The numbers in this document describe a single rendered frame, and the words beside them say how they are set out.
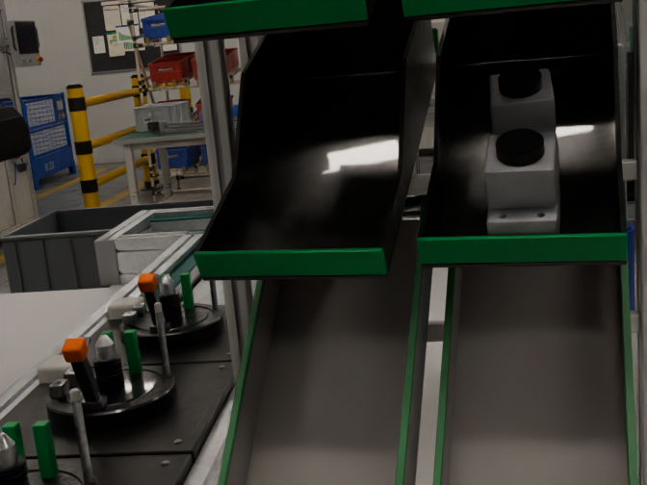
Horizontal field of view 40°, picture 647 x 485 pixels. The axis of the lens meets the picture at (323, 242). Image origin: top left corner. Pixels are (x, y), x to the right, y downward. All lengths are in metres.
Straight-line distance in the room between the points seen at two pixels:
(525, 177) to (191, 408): 0.53
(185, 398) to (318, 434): 0.35
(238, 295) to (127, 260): 1.26
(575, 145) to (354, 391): 0.25
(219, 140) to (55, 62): 11.44
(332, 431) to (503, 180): 0.23
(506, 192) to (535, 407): 0.18
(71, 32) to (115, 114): 1.15
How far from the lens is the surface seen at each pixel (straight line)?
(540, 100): 0.64
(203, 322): 1.20
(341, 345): 0.71
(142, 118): 6.27
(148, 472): 0.86
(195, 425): 0.94
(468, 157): 0.70
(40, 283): 2.84
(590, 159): 0.68
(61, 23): 12.08
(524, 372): 0.70
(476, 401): 0.69
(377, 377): 0.69
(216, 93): 0.70
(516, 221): 0.58
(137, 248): 1.98
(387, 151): 0.70
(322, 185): 0.68
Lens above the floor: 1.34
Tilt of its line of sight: 13 degrees down
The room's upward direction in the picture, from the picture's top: 5 degrees counter-clockwise
